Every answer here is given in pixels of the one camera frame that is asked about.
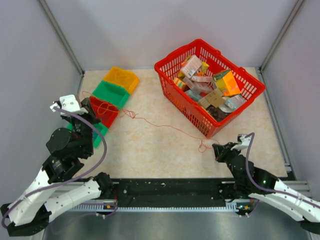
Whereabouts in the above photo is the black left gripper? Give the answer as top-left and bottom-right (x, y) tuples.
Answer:
(62, 97), (103, 156)

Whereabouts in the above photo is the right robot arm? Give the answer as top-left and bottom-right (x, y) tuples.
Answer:
(212, 140), (320, 235)

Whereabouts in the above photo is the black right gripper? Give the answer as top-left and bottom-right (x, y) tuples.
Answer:
(212, 141), (241, 170)

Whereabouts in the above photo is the green plastic bin front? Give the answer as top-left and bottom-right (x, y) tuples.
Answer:
(66, 123), (108, 148)

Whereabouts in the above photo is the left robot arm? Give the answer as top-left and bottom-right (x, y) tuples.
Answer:
(0, 94), (114, 237)

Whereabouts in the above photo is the yellow plastic bin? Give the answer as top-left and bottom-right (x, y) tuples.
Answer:
(103, 66), (140, 95)

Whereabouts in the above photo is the green plastic bin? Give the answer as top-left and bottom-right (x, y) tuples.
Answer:
(92, 80), (130, 110)
(66, 123), (108, 148)

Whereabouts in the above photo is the metal front plate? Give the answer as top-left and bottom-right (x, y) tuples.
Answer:
(43, 203), (311, 240)

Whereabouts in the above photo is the orange green carton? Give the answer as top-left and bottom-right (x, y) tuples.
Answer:
(212, 69), (241, 97)

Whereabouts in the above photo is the orange wire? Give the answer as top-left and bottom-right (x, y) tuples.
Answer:
(81, 90), (221, 154)

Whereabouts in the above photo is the green plastic bin rear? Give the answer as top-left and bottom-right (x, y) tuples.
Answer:
(92, 80), (130, 110)

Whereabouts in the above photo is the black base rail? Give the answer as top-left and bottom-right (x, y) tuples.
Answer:
(98, 178), (248, 208)

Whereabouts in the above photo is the pink box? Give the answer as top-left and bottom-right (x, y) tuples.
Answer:
(180, 54), (202, 78)

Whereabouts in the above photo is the grey slotted cable duct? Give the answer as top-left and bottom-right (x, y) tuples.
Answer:
(69, 201), (241, 213)

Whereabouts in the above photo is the brown cardboard box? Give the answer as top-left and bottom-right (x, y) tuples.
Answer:
(197, 88), (226, 109)

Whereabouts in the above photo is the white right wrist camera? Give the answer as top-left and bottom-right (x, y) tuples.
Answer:
(231, 133), (252, 151)

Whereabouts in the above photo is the red plastic bin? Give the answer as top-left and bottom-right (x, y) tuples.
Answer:
(89, 96), (120, 129)

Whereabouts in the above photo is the red shopping basket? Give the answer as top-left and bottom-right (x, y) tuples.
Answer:
(153, 38), (266, 140)

